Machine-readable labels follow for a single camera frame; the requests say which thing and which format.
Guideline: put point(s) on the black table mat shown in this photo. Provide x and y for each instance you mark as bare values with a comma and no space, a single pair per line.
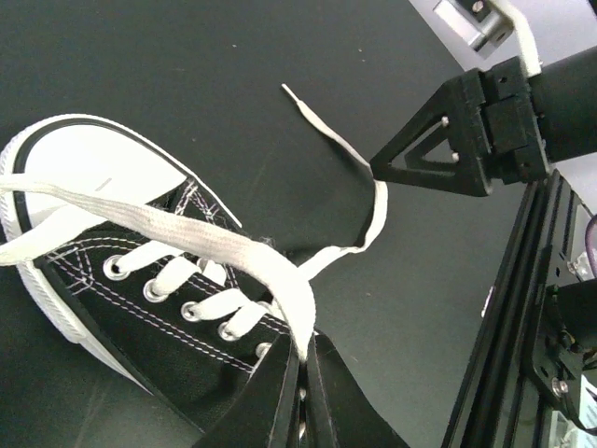
212,83

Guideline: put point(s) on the white shoelace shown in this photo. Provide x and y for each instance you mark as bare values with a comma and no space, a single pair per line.
288,284

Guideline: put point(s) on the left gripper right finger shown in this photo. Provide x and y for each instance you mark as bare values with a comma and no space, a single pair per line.
338,414

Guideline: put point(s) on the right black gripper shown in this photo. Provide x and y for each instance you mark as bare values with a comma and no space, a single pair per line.
444,145

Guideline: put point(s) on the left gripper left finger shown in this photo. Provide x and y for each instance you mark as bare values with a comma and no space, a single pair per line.
266,413

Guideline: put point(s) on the black aluminium rail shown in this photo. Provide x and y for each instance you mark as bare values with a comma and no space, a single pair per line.
537,340

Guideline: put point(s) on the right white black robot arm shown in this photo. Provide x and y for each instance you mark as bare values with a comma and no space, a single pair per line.
564,98

